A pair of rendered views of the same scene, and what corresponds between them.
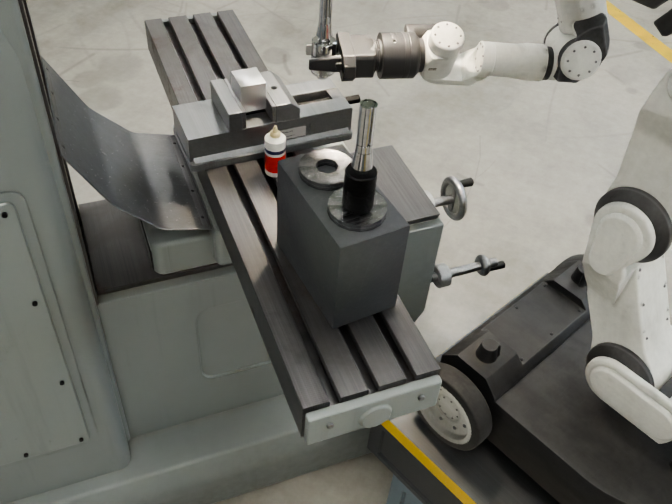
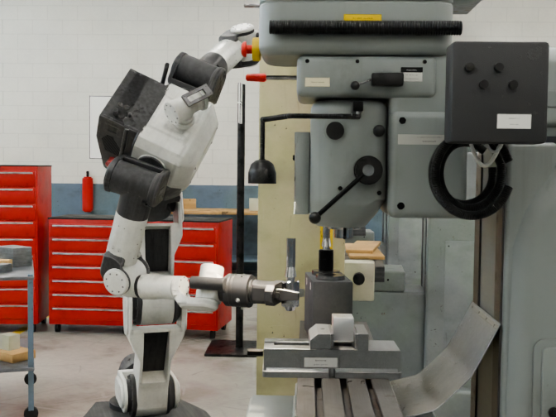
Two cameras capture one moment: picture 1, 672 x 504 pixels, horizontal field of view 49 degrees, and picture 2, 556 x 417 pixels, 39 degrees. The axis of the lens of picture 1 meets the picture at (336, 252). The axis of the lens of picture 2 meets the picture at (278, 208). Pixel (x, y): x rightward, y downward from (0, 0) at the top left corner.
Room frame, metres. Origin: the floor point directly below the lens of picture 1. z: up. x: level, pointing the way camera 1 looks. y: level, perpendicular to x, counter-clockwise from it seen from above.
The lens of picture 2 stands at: (3.09, 0.95, 1.46)
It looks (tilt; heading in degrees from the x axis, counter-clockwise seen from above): 3 degrees down; 207
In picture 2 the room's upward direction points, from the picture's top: 1 degrees clockwise
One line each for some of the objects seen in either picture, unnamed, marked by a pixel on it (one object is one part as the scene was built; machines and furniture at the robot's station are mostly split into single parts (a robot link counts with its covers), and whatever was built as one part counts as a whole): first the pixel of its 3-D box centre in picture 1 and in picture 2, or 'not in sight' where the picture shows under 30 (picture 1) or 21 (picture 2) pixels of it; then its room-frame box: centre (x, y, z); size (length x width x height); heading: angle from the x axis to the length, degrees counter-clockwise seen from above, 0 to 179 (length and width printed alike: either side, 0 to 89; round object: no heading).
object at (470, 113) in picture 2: not in sight; (496, 93); (1.41, 0.61, 1.62); 0.20 x 0.09 x 0.21; 115
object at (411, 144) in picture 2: not in sight; (421, 165); (1.15, 0.37, 1.47); 0.24 x 0.19 x 0.26; 25
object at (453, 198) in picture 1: (441, 201); not in sight; (1.44, -0.26, 0.63); 0.16 x 0.12 x 0.12; 115
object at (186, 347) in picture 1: (264, 295); not in sight; (1.24, 0.17, 0.44); 0.80 x 0.30 x 0.60; 115
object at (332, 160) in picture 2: not in sight; (347, 164); (1.23, 0.20, 1.47); 0.21 x 0.19 x 0.32; 25
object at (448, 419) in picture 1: (450, 406); not in sight; (0.91, -0.28, 0.50); 0.20 x 0.05 x 0.20; 46
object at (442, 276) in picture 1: (468, 268); not in sight; (1.32, -0.34, 0.51); 0.22 x 0.06 x 0.06; 115
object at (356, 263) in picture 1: (337, 231); (327, 304); (0.87, 0.00, 1.03); 0.22 x 0.12 x 0.20; 31
